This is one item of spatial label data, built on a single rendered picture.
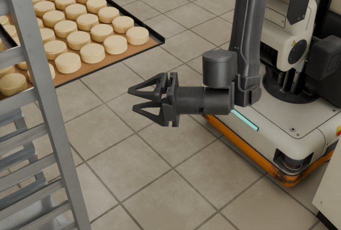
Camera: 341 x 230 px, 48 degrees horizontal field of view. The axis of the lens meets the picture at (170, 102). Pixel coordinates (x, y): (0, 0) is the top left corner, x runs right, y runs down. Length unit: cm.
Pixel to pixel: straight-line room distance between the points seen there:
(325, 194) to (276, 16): 70
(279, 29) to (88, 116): 112
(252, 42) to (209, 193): 106
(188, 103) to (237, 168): 112
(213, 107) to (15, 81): 38
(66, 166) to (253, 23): 49
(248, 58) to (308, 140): 92
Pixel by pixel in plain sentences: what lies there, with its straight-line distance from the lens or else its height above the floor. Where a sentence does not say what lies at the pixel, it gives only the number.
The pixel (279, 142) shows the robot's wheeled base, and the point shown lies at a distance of 163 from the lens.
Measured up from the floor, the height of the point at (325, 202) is 16.
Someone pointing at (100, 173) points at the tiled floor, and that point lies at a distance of 182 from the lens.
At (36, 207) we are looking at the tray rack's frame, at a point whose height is 15.
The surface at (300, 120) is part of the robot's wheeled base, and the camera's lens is 172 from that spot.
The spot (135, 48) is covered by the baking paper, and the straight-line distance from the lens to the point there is 84.
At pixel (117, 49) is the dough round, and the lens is 82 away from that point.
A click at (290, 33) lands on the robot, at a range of 146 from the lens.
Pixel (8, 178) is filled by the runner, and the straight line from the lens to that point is 85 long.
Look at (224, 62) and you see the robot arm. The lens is 71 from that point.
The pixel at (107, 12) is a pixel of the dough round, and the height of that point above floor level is 97.
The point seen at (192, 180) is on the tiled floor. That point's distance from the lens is 177.
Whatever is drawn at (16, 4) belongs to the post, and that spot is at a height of 115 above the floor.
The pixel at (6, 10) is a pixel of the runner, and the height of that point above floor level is 113.
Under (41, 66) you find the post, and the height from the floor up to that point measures 104.
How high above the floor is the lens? 141
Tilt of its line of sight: 41 degrees down
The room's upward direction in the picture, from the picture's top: straight up
